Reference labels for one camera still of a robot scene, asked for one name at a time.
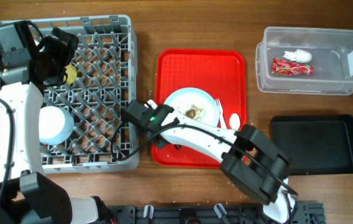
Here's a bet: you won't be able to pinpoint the yellow cup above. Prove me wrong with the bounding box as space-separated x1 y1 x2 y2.
65 64 78 85

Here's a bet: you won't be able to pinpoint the food scraps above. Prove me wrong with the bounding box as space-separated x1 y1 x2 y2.
185 105 205 121

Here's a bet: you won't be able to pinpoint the white napkin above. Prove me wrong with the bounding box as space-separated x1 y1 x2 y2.
283 49 312 63

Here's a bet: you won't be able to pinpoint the red foil wrapper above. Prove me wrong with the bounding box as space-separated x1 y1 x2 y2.
272 58 314 76

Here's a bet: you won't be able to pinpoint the light blue bowl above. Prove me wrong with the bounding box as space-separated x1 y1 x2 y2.
39 106 74 145

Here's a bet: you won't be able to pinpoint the red plastic tray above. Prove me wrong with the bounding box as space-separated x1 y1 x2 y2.
150 48 249 169

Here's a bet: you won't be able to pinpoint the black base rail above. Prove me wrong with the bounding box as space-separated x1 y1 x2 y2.
108 202 326 224

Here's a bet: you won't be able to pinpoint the black plastic tray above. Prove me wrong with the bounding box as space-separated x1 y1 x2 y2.
270 114 353 175

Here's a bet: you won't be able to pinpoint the white plastic fork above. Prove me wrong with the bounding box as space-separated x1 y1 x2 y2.
215 99 227 129

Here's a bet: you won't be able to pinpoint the clear plastic bin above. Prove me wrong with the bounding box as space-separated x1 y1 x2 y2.
255 27 353 95

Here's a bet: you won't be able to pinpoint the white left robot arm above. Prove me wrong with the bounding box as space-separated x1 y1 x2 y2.
0 21 117 223

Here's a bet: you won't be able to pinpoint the white plastic spoon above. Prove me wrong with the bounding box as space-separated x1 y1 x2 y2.
229 113 241 130

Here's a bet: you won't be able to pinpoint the light blue plate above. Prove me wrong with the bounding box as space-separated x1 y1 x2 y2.
165 87 219 126

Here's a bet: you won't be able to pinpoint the grey dishwasher rack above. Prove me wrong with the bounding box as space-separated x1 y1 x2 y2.
0 15 139 174

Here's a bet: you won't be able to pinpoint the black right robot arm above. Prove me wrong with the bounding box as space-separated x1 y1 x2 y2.
124 100 297 223

